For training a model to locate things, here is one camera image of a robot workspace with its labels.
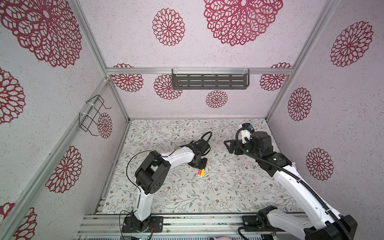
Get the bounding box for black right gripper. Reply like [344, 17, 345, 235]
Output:
[224, 138, 261, 163]

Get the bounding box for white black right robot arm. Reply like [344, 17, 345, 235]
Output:
[224, 128, 358, 240]

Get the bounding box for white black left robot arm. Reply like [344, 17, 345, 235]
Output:
[130, 139, 211, 232]

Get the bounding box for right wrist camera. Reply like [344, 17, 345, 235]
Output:
[241, 123, 255, 144]

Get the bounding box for dark grey wall shelf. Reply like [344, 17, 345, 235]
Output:
[171, 69, 250, 90]

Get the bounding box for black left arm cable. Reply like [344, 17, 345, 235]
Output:
[118, 131, 213, 240]

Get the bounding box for black wire wall basket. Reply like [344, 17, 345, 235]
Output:
[78, 95, 112, 137]

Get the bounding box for black corrugated right cable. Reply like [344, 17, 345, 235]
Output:
[235, 127, 353, 240]

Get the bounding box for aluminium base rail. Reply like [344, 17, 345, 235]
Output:
[76, 196, 304, 240]

